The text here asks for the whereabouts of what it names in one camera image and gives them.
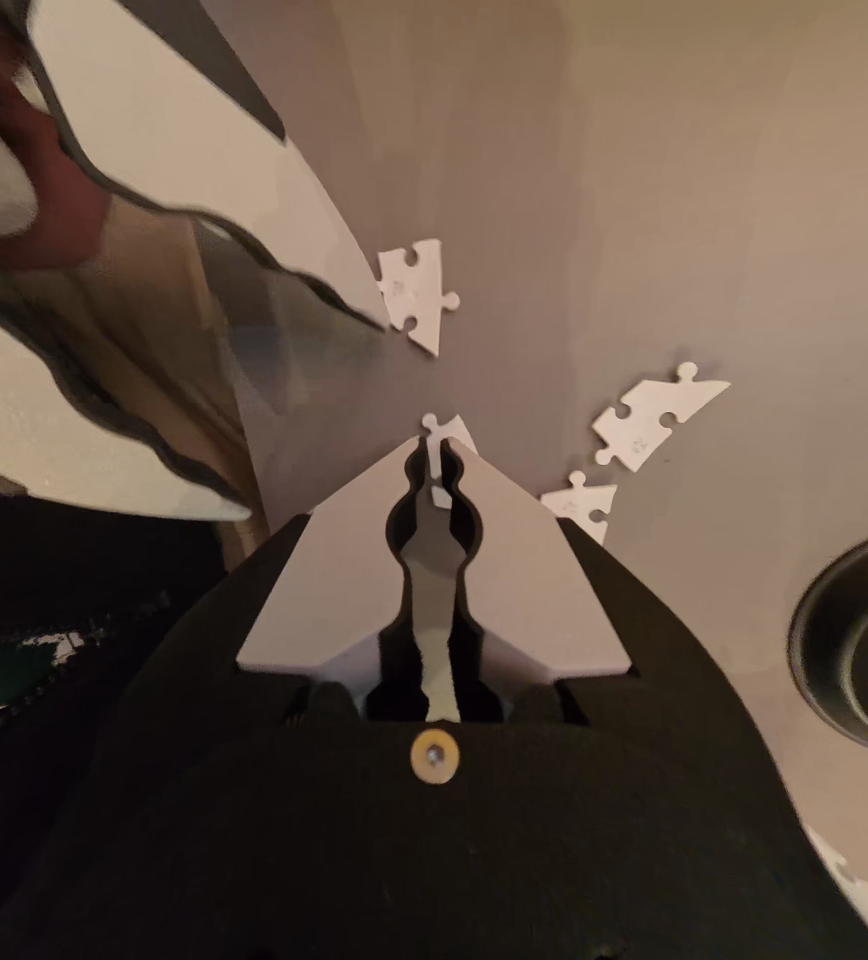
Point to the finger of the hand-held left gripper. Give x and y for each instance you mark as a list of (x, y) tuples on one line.
[(36, 420), (194, 127)]

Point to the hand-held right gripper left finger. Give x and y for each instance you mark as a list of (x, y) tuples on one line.
[(329, 592)]

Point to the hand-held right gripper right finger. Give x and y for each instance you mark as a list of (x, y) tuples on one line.
[(539, 592)]

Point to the white puzzle piece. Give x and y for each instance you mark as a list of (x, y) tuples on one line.
[(460, 431), (580, 506), (655, 420), (419, 296)]

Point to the black zip jacket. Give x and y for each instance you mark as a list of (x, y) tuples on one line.
[(44, 787)]

